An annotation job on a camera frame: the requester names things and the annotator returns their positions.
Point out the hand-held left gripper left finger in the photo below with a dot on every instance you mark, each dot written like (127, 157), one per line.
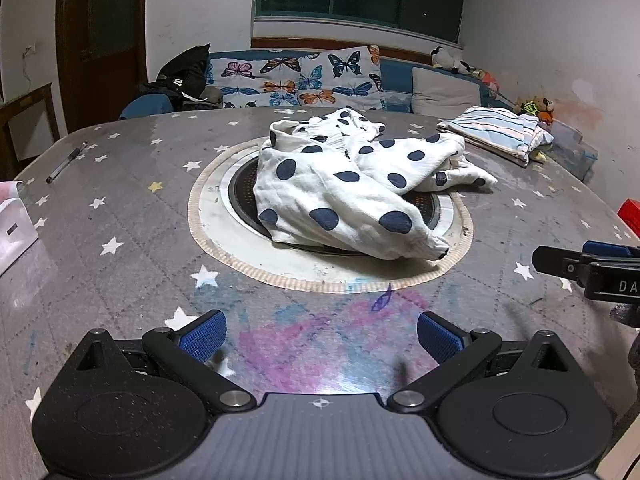
(202, 336)

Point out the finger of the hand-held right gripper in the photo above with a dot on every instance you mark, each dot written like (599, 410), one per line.
(555, 260)
(605, 249)

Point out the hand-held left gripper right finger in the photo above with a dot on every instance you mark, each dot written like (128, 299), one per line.
(440, 336)

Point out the white polka dot garment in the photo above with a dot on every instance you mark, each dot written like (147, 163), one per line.
(325, 195)

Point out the folded striped clothes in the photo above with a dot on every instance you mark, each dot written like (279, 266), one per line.
(495, 130)

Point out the person's right hand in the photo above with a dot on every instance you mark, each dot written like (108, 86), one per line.
(625, 314)

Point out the red box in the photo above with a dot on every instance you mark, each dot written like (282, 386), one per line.
(631, 215)

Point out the clear plastic box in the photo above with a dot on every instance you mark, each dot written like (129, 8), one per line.
(575, 147)

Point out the grey star tablecloth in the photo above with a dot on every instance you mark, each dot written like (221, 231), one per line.
(125, 220)

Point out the yellow green toy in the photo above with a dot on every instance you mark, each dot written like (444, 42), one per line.
(529, 107)

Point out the round built-in cooktop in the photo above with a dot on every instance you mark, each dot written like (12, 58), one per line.
(240, 185)

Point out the pink orange plush toy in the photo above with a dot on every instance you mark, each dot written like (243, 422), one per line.
(487, 80)

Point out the grey pillow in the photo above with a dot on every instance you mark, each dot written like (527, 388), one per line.
(442, 92)

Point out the white tissue pack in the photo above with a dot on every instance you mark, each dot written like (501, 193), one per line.
(15, 230)

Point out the black pen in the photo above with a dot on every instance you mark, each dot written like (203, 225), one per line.
(65, 162)

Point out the white black plush toy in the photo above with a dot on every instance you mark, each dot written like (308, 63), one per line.
(445, 57)

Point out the blue sofa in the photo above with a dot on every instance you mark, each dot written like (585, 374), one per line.
(395, 77)

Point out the black jacket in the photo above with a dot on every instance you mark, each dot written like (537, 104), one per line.
(182, 72)

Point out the butterfly print cover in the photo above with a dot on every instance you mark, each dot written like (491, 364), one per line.
(280, 80)

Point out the wooden chair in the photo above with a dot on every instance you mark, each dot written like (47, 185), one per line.
(47, 110)

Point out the wooden door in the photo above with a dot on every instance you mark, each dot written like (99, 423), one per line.
(100, 35)

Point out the wall socket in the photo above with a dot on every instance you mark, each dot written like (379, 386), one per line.
(31, 51)

